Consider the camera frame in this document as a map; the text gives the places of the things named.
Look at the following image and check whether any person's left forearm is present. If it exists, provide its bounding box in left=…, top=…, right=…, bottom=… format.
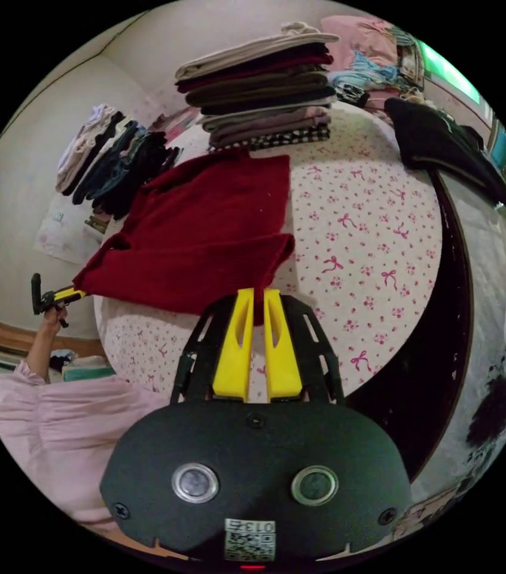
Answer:
left=23, top=329, right=63, bottom=384

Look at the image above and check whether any bed with floral sheet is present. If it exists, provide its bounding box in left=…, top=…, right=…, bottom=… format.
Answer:
left=93, top=106, right=476, bottom=481

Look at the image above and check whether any person's body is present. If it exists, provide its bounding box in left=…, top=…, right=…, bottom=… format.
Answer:
left=0, top=358, right=174, bottom=535

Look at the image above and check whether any red sweater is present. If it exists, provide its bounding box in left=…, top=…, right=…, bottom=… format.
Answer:
left=72, top=149, right=297, bottom=326

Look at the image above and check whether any person's left hand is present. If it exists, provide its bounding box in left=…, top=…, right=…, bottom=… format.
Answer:
left=42, top=309, right=70, bottom=335

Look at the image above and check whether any heap of pink blue clothes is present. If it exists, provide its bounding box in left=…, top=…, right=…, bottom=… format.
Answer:
left=319, top=15, right=425, bottom=114

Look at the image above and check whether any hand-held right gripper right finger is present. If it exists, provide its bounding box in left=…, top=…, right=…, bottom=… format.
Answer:
left=263, top=289, right=303, bottom=402

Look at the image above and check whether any tall pile of folded clothes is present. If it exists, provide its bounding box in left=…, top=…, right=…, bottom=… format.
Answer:
left=173, top=21, right=342, bottom=152

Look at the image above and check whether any window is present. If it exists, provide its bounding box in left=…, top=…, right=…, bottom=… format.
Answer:
left=416, top=39, right=483, bottom=105

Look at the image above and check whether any black garment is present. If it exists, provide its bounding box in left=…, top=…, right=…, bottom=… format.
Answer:
left=384, top=97, right=506, bottom=210

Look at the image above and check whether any pile of dark folded clothes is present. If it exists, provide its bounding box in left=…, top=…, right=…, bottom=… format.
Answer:
left=54, top=103, right=183, bottom=221

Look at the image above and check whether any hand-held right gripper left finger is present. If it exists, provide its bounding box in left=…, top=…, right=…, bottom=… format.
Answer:
left=212, top=288, right=255, bottom=402

